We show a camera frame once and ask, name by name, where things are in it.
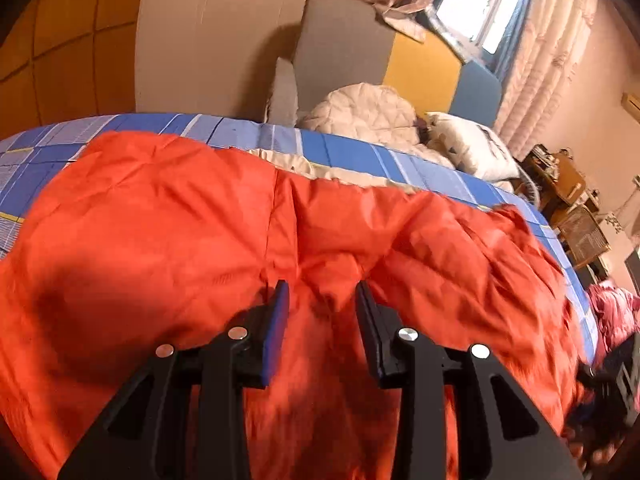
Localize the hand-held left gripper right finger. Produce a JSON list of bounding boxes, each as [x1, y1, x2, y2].
[[354, 281, 585, 480]]

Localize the wall air conditioner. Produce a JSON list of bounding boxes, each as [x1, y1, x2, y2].
[[620, 91, 640, 124]]

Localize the wicker chair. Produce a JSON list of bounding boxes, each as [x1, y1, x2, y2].
[[556, 204, 612, 270]]

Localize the white deer print pillow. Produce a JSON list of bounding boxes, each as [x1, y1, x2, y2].
[[425, 111, 521, 181]]

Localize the window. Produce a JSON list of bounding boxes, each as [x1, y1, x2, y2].
[[434, 0, 537, 68]]

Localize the long patterned curtain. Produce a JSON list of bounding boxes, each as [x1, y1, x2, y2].
[[492, 0, 601, 162]]

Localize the beige garment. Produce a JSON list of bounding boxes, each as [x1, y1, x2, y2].
[[249, 147, 427, 196]]

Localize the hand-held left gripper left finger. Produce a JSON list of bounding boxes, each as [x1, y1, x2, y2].
[[57, 280, 291, 480]]

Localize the grey curved rail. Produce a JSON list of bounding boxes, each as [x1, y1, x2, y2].
[[515, 167, 544, 207]]

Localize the wooden wardrobe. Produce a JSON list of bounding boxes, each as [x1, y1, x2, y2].
[[0, 0, 152, 141]]

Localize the grey yellow blue headboard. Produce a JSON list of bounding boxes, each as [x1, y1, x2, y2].
[[292, 0, 503, 128]]

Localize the pink cloth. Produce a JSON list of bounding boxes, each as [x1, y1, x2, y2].
[[585, 280, 640, 357]]

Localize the orange down jacket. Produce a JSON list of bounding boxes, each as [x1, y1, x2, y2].
[[0, 130, 596, 480]]

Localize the wooden desk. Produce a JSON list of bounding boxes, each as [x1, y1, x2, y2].
[[522, 144, 601, 217]]

